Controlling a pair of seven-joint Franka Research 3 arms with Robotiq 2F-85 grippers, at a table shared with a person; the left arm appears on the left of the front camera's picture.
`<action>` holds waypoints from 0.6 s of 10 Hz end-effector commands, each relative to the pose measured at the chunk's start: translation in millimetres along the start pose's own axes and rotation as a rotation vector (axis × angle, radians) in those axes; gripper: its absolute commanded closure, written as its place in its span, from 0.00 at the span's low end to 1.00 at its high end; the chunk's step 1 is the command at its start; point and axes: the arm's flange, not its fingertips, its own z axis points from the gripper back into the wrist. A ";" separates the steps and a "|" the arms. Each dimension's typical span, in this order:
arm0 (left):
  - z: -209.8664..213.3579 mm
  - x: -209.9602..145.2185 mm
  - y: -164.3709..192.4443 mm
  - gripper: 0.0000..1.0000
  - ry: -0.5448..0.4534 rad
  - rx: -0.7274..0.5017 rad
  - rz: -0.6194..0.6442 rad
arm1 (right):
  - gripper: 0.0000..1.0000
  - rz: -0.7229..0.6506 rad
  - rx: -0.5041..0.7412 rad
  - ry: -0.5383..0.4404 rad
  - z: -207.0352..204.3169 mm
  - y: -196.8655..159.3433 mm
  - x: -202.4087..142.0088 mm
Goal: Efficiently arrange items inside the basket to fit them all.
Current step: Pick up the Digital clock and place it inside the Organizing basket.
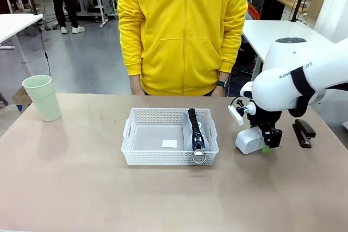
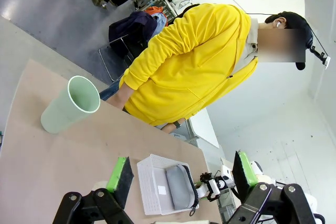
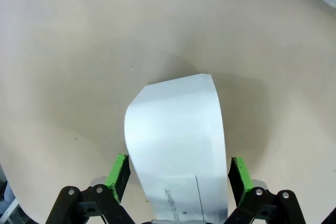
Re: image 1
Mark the white desk with black frame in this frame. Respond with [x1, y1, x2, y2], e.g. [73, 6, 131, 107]
[241, 20, 338, 80]

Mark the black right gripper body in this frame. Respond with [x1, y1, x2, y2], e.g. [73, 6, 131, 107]
[246, 105, 283, 150]

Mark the yellow zip hoodie torso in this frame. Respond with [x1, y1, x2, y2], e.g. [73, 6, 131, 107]
[117, 0, 250, 97]

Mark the light wooden table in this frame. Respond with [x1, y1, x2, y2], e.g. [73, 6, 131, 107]
[276, 0, 318, 26]

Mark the pale green plastic cup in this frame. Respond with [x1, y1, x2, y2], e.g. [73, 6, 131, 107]
[22, 74, 63, 122]

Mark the white perforated plastic basket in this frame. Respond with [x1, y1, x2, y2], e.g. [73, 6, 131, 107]
[121, 108, 220, 166]

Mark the black stapler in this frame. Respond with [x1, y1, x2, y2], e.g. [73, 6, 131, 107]
[292, 119, 316, 149]

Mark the person's right hand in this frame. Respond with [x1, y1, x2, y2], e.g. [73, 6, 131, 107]
[129, 76, 145, 96]

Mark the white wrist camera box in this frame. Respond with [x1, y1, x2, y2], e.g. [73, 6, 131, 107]
[227, 97, 250, 126]

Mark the brown cardboard box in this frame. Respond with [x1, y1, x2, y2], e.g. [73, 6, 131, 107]
[12, 85, 33, 113]

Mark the white table with grey leg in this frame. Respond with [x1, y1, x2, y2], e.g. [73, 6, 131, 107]
[0, 13, 44, 64]

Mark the person's left hand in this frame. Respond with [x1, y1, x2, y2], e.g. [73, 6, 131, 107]
[211, 87, 228, 97]

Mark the grey pouch with black zipper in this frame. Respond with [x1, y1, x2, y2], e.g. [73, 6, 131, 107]
[181, 108, 213, 165]

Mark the thin black hanging cable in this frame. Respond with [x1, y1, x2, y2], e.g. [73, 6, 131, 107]
[40, 24, 52, 77]

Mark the white rounded plastic device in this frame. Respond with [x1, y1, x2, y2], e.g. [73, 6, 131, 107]
[235, 127, 266, 155]

